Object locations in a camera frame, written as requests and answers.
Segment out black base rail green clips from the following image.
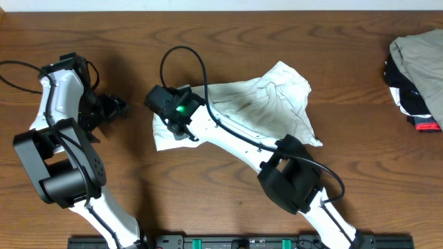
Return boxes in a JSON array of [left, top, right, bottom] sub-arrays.
[[67, 233, 415, 249]]

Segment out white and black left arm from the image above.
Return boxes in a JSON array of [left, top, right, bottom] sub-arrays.
[[13, 53, 151, 248]]

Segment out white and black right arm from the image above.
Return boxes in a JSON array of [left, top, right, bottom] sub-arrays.
[[160, 87, 363, 248]]

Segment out white t-shirt black print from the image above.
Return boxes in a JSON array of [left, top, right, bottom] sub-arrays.
[[152, 60, 324, 152]]

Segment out black red folded garment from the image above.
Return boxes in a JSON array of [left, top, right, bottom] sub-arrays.
[[383, 55, 442, 133]]

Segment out grey folded garment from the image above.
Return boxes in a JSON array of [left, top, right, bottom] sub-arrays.
[[390, 29, 442, 125]]

